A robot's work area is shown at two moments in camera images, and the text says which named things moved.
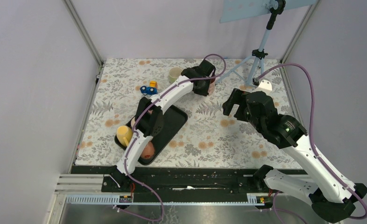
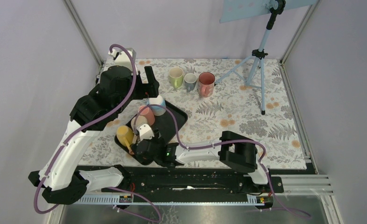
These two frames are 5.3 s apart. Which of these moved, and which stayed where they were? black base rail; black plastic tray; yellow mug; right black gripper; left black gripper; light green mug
Moved: right black gripper; left black gripper
Stayed: black plastic tray; light green mug; yellow mug; black base rail
